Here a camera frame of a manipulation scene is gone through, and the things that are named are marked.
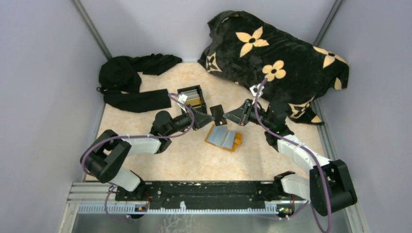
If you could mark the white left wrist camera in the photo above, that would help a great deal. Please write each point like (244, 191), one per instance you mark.
(182, 98)

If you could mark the stack of cards in bin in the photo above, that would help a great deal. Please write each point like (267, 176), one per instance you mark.
(192, 94)

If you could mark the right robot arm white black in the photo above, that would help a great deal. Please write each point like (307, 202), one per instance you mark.
(328, 187)

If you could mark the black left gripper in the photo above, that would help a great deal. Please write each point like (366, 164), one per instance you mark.
(200, 119)

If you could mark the black crumpled garment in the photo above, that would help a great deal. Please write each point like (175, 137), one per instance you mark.
(120, 82)

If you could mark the grey credit card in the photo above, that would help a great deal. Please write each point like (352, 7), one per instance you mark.
(217, 111)

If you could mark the gold card in bin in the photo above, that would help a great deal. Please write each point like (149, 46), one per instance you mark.
(195, 103)

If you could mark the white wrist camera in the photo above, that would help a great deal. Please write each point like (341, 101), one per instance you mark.
(182, 98)
(257, 90)

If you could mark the black blanket yellow flowers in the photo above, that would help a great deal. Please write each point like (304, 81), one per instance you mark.
(246, 50)

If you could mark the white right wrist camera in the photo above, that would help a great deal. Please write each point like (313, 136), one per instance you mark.
(257, 90)

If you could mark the black plastic card bin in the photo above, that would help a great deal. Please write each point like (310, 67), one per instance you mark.
(203, 108)

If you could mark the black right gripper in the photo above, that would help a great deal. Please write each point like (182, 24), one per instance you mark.
(236, 115)

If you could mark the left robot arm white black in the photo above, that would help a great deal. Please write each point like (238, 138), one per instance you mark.
(105, 157)

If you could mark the yellow leather card holder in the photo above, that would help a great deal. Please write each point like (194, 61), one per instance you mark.
(223, 138)

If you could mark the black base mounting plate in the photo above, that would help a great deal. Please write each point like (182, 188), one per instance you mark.
(204, 195)

